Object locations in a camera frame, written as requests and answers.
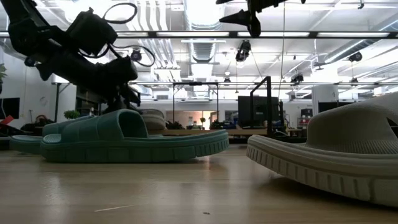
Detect off-white rubber slide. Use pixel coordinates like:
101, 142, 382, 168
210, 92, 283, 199
246, 92, 398, 208
140, 108, 168, 131

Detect black partition panels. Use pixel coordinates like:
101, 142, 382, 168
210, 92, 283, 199
318, 101, 355, 114

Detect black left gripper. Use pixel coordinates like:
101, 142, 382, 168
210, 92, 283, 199
35, 52, 142, 114

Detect black metal wooden shoe shelf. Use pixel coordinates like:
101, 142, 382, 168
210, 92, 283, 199
147, 76, 274, 144

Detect black wall screen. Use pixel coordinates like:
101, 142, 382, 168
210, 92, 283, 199
0, 97, 21, 120

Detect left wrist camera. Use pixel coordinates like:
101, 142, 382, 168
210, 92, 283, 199
66, 7, 119, 57

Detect green rubber slide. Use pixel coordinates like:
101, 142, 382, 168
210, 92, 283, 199
9, 115, 96, 156
39, 108, 230, 164

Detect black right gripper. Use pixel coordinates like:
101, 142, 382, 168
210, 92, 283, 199
215, 0, 307, 37

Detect black background rig frame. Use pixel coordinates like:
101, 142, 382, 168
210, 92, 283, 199
172, 82, 220, 130

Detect black background monitor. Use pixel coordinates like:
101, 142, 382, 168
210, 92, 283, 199
238, 95, 280, 123

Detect red lever handle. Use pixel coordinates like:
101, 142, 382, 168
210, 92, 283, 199
0, 115, 16, 131

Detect blue storage bins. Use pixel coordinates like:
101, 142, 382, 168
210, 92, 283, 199
223, 121, 251, 130

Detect small background potted plant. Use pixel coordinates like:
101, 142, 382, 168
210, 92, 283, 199
63, 110, 81, 121

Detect black left camera cable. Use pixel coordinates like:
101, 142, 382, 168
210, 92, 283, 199
77, 2, 155, 68

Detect silver ventilation duct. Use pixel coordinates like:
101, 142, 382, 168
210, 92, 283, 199
183, 0, 227, 65

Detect black overhead frame beam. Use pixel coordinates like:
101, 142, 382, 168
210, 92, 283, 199
0, 30, 391, 39

